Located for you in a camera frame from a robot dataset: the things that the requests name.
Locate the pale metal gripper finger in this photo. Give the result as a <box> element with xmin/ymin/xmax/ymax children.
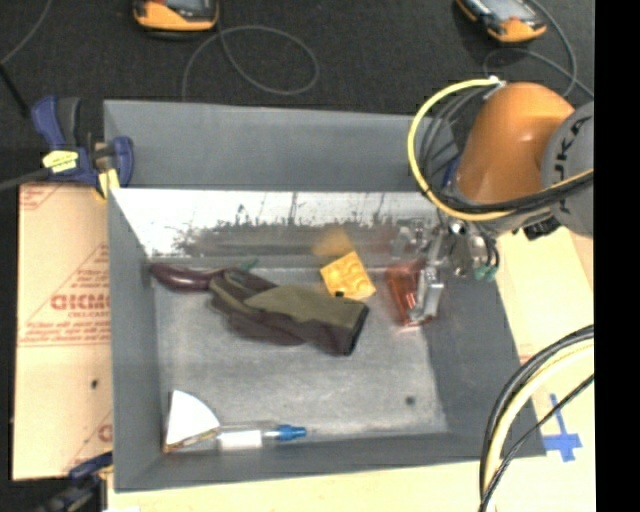
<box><xmin>424</xmin><ymin>281</ymin><xmax>446</xmax><ymax>322</ymax></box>
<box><xmin>406</xmin><ymin>268</ymin><xmax>436</xmax><ymax>324</ymax></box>

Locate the yellow toy building brick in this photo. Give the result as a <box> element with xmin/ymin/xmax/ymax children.
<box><xmin>319</xmin><ymin>251</ymin><xmax>377</xmax><ymax>301</ymax></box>

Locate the white wedge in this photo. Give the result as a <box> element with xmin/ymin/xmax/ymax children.
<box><xmin>162</xmin><ymin>389</ymin><xmax>222</xmax><ymax>452</ymax></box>

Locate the dark purple toy aubergine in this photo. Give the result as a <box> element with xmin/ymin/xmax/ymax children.
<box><xmin>148</xmin><ymin>257</ymin><xmax>260</xmax><ymax>293</ymax></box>

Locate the grey metal bin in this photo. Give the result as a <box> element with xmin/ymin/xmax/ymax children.
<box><xmin>102</xmin><ymin>99</ymin><xmax>546</xmax><ymax>491</ymax></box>

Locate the clear tube with blue cap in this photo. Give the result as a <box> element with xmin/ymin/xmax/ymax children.
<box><xmin>214</xmin><ymin>423</ymin><xmax>308</xmax><ymax>452</ymax></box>

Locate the black cylinder on white bracket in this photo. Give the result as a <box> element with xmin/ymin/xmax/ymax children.
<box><xmin>522</xmin><ymin>216</ymin><xmax>562</xmax><ymax>242</ymax></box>

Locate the olive and brown glove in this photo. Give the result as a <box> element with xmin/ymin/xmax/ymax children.
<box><xmin>207</xmin><ymin>269</ymin><xmax>371</xmax><ymax>357</ymax></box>

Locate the orange translucent block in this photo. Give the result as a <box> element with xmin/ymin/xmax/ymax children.
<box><xmin>385</xmin><ymin>262</ymin><xmax>435</xmax><ymax>327</ymax></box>

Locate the brown cardboard board red print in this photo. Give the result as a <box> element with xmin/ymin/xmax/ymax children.
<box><xmin>10</xmin><ymin>182</ymin><xmax>115</xmax><ymax>481</ymax></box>

